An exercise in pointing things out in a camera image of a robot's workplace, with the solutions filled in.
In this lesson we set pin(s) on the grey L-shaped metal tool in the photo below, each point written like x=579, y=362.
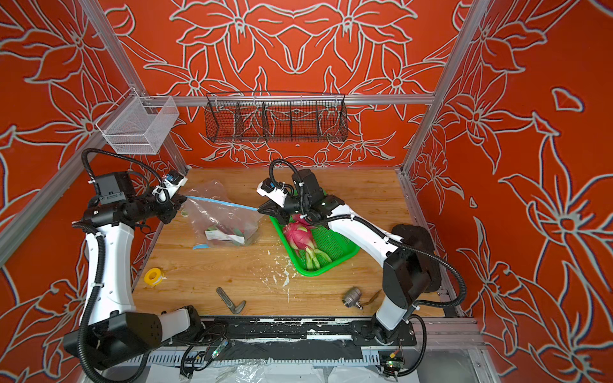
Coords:
x=233, y=307

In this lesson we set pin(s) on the green plastic basket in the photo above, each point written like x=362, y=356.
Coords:
x=337, y=246

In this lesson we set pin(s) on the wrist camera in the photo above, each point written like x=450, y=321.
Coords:
x=169, y=186
x=277, y=195

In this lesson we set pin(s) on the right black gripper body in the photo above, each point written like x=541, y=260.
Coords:
x=302, y=203

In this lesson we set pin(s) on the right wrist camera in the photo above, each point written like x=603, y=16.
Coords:
x=277, y=195

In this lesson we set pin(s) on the black oval tray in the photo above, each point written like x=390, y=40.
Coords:
x=419, y=238

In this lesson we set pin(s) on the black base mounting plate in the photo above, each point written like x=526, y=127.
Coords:
x=357, y=331

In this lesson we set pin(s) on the black wire basket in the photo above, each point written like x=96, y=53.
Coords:
x=276, y=118

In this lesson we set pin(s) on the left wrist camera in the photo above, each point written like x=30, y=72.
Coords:
x=169, y=186

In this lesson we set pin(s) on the metal pipe fitting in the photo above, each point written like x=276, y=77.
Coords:
x=352, y=298

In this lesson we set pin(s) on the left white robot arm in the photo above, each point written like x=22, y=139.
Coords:
x=111, y=330

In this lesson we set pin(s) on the yellow white tape roll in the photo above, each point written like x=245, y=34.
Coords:
x=154, y=276

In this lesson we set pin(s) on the pink dragon fruit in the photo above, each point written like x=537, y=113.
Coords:
x=301, y=240
x=298, y=219

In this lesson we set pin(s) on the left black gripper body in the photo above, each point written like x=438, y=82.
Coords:
x=150, y=205

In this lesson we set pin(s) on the white wire basket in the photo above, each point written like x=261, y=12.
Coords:
x=135, y=125

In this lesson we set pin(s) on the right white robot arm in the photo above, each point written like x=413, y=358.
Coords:
x=408, y=271

